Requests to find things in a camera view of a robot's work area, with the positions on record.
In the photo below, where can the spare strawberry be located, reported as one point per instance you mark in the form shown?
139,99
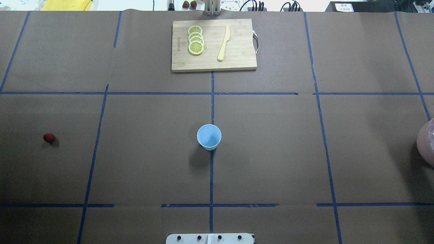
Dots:
193,5
186,5

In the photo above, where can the bamboo cutting board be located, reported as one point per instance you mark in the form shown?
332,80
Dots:
240,50

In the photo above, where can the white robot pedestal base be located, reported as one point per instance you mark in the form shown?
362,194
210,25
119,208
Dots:
210,238

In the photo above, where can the red strawberry on table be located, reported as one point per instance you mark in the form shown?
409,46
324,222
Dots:
49,138

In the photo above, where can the wooden knife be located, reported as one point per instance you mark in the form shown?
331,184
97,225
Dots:
226,38

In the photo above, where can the lemon slice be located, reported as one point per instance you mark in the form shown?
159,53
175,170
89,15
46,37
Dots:
196,48
195,29
195,34
196,38

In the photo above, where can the pink bowl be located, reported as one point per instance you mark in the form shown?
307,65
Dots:
425,142

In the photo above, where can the aluminium frame post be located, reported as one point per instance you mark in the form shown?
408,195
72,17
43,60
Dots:
212,7

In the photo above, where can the yellow cloth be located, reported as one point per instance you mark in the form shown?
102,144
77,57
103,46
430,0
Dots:
67,5

